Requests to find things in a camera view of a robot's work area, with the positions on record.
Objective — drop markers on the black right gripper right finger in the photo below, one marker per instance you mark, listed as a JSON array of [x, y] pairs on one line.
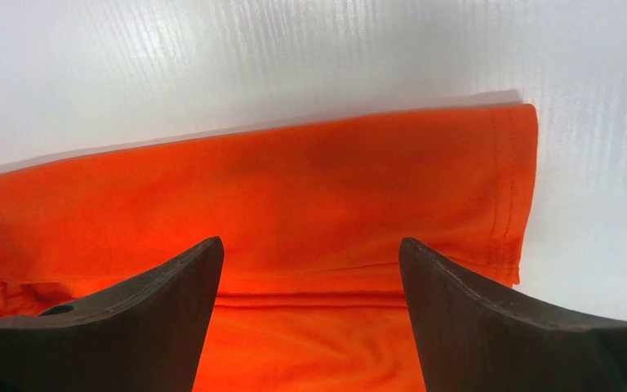
[[475, 334]]

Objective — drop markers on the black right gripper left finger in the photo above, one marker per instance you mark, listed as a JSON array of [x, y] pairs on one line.
[[143, 334]]

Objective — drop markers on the orange t shirt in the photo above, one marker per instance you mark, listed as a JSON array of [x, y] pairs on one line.
[[311, 218]]

